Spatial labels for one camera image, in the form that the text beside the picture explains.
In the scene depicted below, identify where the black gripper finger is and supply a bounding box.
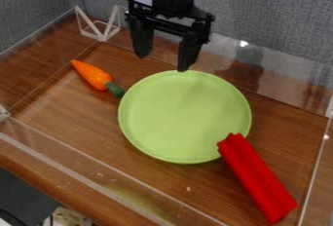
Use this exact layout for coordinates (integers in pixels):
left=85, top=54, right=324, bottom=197
left=177, top=32, right=204, bottom=72
left=131, top=19, right=154, bottom=58

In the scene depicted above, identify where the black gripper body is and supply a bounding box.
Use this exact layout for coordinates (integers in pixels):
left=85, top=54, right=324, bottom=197
left=126, top=0, right=214, bottom=43

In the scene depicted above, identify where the orange toy carrot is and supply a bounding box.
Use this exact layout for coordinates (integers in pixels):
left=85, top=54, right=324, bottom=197
left=71, top=59, right=125, bottom=97

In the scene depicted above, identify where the green plate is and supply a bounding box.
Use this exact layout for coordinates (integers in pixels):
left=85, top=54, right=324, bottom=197
left=119, top=70, right=253, bottom=165

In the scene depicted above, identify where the red folded cloth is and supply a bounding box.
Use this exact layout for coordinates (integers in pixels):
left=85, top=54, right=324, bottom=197
left=217, top=132, right=299, bottom=224

